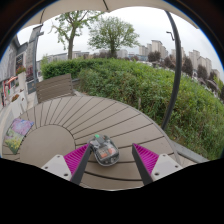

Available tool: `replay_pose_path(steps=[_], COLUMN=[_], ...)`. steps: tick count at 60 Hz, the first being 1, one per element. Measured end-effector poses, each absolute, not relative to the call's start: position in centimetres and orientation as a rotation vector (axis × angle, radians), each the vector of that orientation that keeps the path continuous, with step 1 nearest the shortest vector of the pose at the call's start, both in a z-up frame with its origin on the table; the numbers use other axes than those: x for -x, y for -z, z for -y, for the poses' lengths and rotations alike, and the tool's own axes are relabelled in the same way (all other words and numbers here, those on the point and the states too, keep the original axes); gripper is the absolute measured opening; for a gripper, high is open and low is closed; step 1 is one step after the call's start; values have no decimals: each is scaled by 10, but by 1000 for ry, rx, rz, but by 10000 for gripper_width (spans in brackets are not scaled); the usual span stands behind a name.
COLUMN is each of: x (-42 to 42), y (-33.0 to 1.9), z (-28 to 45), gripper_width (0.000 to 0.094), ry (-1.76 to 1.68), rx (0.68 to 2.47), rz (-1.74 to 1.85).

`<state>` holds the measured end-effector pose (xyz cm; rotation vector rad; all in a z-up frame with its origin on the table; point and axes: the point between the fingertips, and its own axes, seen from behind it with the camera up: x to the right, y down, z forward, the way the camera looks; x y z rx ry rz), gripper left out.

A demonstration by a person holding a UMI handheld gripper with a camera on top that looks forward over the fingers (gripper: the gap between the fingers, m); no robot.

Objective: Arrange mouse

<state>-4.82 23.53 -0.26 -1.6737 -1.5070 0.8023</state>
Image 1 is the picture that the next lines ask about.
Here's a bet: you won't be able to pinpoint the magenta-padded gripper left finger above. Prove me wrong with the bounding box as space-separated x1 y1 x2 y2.
41 143 93 186

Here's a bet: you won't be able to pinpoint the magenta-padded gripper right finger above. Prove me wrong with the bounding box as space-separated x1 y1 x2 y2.
131 143 184 186

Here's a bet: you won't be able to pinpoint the transparent computer mouse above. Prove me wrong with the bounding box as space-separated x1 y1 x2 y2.
87 133 120 167

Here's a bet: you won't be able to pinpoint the brown slatted chair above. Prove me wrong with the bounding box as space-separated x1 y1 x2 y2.
35 73 76 104

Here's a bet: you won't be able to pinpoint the green hedge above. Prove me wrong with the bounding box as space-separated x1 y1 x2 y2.
40 57 224 161

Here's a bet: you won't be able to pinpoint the white planter with flowers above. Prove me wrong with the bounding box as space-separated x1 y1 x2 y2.
15 66 29 101
9 94 28 116

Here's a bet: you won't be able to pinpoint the black curved umbrella pole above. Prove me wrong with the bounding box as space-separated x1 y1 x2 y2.
160 9 183 131

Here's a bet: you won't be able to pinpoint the distant apartment buildings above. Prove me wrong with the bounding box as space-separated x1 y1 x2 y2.
138 39 221 79

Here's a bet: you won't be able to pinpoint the grey sign pylon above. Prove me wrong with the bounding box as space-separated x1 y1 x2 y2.
25 24 44 94

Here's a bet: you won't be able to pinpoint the tall sparse tree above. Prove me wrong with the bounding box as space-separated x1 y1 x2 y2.
49 10 103 60

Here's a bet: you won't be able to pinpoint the grey storefront building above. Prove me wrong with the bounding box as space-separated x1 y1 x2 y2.
0 34 29 101

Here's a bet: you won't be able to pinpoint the round leafy tree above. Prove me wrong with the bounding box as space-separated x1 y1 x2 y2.
87 15 140 58

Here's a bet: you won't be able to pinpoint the beige patio umbrella canopy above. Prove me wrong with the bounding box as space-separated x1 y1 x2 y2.
21 0 199 29

